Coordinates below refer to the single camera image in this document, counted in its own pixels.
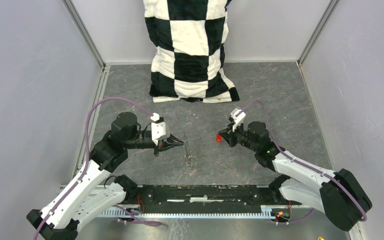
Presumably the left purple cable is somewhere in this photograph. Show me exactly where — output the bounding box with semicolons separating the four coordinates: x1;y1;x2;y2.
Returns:
32;96;165;240

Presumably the aluminium frame rail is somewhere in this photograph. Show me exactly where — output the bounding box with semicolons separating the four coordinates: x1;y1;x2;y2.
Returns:
55;184;357;209

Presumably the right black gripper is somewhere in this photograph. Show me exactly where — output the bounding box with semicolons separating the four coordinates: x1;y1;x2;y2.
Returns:
218;120;259;153

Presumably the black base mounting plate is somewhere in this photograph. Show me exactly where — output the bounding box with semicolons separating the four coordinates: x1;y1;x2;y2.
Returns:
117;185;300;214

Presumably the large metal keyring plate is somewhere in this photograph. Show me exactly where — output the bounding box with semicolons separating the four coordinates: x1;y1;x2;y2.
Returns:
183;132;194;169

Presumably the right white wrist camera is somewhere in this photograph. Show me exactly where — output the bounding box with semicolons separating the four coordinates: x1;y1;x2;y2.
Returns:
229;107;246;132

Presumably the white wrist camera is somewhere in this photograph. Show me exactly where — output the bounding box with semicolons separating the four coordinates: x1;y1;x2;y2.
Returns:
150;112;170;146
229;107;246;132

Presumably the black white checkered blanket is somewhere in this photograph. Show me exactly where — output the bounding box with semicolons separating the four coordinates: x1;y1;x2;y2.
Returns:
143;0;240;103

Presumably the red tag key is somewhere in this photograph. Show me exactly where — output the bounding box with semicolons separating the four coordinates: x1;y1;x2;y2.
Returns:
216;134;223;143

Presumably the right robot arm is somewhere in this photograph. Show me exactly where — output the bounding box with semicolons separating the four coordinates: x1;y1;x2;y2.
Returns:
216;121;373;231

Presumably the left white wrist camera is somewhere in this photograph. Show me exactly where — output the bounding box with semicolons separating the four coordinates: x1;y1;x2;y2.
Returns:
150;112;170;146

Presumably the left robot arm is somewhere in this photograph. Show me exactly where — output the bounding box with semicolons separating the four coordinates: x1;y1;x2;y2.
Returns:
26;112;185;240

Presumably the grey slotted cable duct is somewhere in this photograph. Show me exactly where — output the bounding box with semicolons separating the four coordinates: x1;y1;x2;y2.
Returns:
98;207;275;220

